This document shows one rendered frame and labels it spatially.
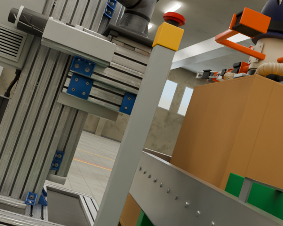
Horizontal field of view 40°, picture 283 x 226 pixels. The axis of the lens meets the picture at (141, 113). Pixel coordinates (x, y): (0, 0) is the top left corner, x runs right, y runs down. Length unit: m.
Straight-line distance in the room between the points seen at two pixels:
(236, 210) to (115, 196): 0.46
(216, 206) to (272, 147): 0.44
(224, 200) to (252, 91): 0.48
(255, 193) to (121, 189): 0.40
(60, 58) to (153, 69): 0.69
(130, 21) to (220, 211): 1.00
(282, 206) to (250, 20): 0.56
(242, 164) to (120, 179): 0.37
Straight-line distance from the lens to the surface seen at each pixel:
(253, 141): 1.24
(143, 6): 1.67
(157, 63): 1.16
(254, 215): 0.74
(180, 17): 1.20
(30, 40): 1.72
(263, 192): 0.94
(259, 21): 1.21
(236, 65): 1.79
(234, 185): 1.06
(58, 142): 1.76
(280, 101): 1.28
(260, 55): 1.52
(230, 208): 0.82
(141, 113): 1.14
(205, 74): 2.12
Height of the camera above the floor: 0.66
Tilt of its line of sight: 3 degrees up
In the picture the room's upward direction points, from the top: 19 degrees clockwise
